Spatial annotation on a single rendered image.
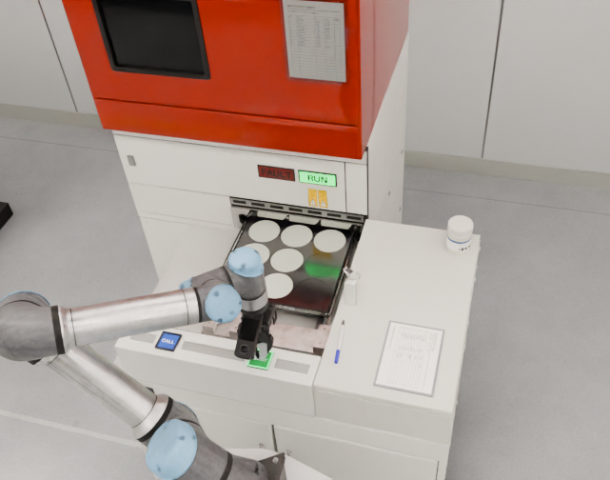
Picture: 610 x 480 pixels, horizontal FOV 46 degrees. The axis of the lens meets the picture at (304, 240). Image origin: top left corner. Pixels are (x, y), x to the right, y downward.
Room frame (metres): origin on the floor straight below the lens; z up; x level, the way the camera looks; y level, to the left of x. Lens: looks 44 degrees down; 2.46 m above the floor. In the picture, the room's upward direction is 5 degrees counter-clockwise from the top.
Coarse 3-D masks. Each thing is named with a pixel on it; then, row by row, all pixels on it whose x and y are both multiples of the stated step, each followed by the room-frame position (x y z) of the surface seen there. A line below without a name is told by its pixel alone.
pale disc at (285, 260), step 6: (276, 252) 1.56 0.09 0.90; (282, 252) 1.55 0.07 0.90; (288, 252) 1.55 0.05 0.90; (294, 252) 1.55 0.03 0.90; (300, 252) 1.55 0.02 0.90; (276, 258) 1.53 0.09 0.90; (282, 258) 1.53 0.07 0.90; (288, 258) 1.53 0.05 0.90; (294, 258) 1.52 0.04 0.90; (300, 258) 1.52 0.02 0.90; (276, 264) 1.51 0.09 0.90; (282, 264) 1.50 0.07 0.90; (288, 264) 1.50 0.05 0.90; (294, 264) 1.50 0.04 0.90; (300, 264) 1.50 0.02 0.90; (282, 270) 1.48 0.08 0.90; (288, 270) 1.47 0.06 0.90
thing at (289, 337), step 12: (228, 324) 1.31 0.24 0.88; (276, 324) 1.29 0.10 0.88; (228, 336) 1.26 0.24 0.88; (276, 336) 1.25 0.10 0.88; (288, 336) 1.24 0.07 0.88; (300, 336) 1.24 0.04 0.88; (312, 336) 1.23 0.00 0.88; (288, 348) 1.20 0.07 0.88; (300, 348) 1.20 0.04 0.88; (312, 348) 1.19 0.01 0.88
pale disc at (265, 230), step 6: (258, 222) 1.70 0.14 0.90; (264, 222) 1.70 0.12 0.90; (270, 222) 1.70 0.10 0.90; (252, 228) 1.68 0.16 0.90; (258, 228) 1.67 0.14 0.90; (264, 228) 1.67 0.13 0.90; (270, 228) 1.67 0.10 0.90; (276, 228) 1.67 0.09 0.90; (252, 234) 1.65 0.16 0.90; (258, 234) 1.64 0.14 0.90; (264, 234) 1.64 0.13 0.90; (270, 234) 1.64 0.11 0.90; (276, 234) 1.64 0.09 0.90; (258, 240) 1.62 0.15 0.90; (264, 240) 1.62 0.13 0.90; (270, 240) 1.61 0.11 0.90
